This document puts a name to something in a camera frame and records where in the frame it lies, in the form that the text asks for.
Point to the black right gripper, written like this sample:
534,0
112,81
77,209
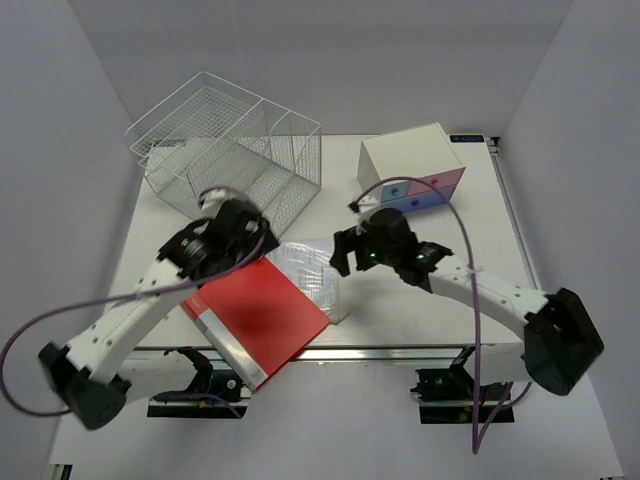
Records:
345,243

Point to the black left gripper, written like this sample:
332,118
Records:
263,229

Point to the light blue drawer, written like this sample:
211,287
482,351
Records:
394,191

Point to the periwinkle blue drawer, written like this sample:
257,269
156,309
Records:
419,199

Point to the clear plastic bag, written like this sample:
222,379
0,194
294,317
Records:
306,264

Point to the pink drawer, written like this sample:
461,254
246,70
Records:
441,180

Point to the white mini drawer cabinet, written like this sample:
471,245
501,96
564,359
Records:
414,152

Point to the red folder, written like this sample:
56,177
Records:
257,319

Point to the white wire mesh organizer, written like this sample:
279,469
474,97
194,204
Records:
210,132

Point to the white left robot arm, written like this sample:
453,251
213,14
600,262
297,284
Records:
90,372

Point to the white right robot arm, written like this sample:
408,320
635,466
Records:
560,340

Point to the blue label sticker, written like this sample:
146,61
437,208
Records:
466,138

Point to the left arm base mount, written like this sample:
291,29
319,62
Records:
214,392

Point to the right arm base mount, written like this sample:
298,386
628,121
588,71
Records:
445,395

